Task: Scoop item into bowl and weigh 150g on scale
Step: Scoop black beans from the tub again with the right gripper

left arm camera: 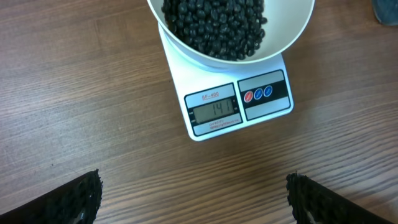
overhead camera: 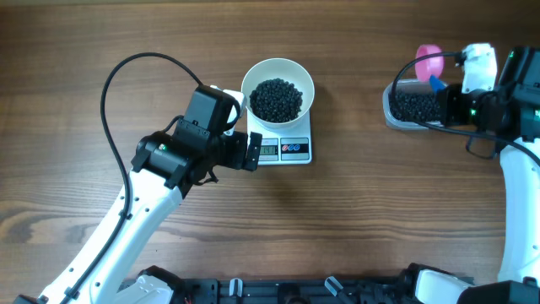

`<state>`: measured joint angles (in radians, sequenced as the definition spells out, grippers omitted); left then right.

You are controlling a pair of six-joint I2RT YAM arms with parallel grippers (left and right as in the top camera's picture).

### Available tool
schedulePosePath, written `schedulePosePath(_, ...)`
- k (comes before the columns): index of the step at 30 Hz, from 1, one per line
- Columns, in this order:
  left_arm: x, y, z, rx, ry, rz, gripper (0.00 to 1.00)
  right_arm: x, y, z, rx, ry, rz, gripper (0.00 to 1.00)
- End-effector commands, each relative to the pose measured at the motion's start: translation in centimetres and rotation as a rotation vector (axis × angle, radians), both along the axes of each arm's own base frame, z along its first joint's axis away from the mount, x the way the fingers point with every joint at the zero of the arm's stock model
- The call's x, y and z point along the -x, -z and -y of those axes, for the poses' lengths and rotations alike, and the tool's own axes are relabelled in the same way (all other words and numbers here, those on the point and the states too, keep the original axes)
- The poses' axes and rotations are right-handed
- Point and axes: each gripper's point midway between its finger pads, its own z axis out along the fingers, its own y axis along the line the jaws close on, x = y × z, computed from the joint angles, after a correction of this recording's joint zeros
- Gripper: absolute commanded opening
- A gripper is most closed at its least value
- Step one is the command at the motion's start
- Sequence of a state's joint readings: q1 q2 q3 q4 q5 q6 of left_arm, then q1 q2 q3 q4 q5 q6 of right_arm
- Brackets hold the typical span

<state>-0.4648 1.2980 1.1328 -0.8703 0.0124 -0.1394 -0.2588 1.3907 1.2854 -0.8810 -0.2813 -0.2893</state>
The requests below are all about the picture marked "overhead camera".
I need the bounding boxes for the white digital kitchen scale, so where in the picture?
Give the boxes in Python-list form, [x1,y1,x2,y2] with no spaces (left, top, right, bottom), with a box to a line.
[247,112,312,166]

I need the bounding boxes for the clear plastic bean container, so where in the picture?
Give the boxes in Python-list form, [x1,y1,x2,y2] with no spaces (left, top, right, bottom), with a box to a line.
[382,79,441,131]

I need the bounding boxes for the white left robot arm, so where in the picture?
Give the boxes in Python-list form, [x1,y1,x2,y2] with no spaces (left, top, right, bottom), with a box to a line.
[15,85,262,303]

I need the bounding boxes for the pink scoop with blue handle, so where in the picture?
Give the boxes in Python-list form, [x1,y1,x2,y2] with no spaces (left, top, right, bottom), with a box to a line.
[414,44,445,93]

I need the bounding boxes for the black beans in bowl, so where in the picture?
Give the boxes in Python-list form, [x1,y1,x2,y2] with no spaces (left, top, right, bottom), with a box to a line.
[249,78,303,123]

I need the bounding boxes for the white bowl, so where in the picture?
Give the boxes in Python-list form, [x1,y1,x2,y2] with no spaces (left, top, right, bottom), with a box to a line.
[241,58,315,128]

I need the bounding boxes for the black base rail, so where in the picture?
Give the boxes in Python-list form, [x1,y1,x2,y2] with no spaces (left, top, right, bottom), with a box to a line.
[113,263,429,304]

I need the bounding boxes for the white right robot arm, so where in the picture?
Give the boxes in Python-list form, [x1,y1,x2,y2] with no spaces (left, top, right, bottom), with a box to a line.
[407,43,539,303]

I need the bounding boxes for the black beans in container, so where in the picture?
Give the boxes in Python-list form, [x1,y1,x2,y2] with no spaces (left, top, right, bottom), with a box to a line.
[389,91,440,122]

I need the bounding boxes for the black left camera cable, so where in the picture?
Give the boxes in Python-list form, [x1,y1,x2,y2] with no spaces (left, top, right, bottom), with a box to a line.
[58,52,204,303]

